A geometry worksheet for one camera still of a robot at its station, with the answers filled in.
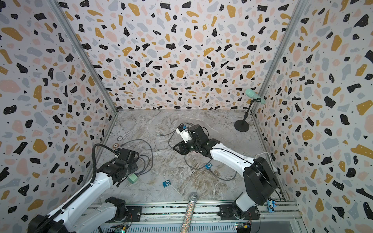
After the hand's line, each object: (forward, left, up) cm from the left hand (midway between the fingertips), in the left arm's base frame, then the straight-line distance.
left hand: (136, 165), depth 83 cm
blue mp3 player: (-8, -18, -7) cm, 21 cm away
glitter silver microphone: (-18, -32, -3) cm, 37 cm away
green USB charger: (-6, +2, -4) cm, 7 cm away
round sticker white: (+23, +19, -6) cm, 31 cm away
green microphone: (+32, -68, +26) cm, 79 cm away
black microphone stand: (+34, -71, -7) cm, 80 cm away
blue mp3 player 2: (+2, -42, -7) cm, 43 cm away
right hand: (+7, -25, +9) cm, 27 cm away
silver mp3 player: (+26, -8, -4) cm, 27 cm away
